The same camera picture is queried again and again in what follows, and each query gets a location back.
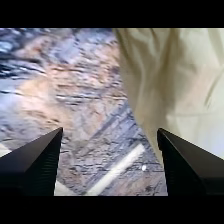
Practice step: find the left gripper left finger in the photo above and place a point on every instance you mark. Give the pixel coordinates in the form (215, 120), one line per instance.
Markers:
(36, 166)

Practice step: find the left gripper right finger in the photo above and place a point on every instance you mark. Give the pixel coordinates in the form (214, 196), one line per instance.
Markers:
(190, 170)

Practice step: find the cream garment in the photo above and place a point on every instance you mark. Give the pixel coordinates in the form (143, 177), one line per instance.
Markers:
(176, 80)

